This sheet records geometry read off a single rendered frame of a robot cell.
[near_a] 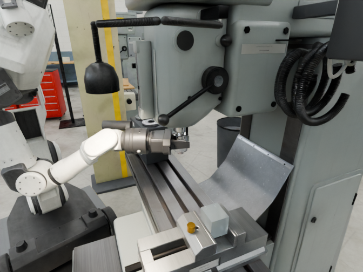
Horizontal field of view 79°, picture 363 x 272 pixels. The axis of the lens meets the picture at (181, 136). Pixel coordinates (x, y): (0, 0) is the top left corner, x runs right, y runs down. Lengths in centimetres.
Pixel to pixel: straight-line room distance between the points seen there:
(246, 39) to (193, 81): 17
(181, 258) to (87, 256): 50
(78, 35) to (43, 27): 143
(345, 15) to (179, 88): 36
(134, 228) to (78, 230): 54
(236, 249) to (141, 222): 44
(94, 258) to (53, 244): 44
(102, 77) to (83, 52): 185
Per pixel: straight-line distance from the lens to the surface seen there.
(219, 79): 59
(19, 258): 142
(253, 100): 69
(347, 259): 234
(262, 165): 95
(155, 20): 41
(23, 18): 78
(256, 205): 92
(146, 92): 63
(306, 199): 97
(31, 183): 80
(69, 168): 79
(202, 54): 59
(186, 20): 44
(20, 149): 81
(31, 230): 159
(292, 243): 110
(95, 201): 192
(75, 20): 235
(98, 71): 50
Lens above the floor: 155
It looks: 23 degrees down
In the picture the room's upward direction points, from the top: straight up
